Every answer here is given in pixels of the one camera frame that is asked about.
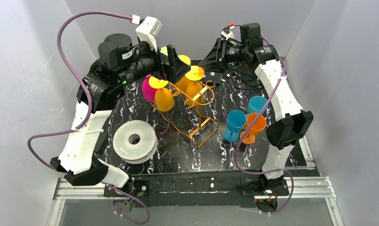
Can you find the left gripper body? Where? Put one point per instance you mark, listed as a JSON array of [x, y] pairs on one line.
[[164, 65]]

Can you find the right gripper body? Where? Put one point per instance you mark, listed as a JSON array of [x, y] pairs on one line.
[[222, 52]]

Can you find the yellow-orange wine glass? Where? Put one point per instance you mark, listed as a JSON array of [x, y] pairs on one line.
[[194, 87], [164, 99], [184, 81]]

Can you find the teal wine glass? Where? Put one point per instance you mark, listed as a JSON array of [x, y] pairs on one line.
[[255, 104]]

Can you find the blue wine glass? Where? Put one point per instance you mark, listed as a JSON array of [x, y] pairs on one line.
[[235, 122]]

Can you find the orange wine glass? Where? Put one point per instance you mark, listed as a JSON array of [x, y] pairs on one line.
[[256, 129]]

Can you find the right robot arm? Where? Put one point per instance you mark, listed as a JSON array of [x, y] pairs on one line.
[[291, 120]]

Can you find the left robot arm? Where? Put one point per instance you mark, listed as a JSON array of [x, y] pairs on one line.
[[120, 63]]

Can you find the yellow-orange wine glass back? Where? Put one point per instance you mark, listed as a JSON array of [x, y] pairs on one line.
[[184, 81]]

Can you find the green wine glass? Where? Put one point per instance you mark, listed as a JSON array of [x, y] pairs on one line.
[[164, 50]]

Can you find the magenta wine glass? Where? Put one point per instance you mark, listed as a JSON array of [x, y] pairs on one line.
[[148, 91]]

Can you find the black power adapter box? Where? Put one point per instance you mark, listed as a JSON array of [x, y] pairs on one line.
[[212, 78]]

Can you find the white perforated filament spool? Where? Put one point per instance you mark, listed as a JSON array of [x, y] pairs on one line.
[[135, 142]]

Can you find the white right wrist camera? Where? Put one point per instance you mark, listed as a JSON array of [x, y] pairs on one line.
[[227, 34]]

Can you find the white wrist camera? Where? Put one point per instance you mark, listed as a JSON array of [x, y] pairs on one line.
[[147, 30], [227, 34]]

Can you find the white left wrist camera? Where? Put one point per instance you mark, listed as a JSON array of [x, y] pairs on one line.
[[147, 30]]

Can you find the gold wire glass rack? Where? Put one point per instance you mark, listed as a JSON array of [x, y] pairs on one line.
[[205, 97]]

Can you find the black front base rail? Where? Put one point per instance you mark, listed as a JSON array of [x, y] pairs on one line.
[[214, 188]]

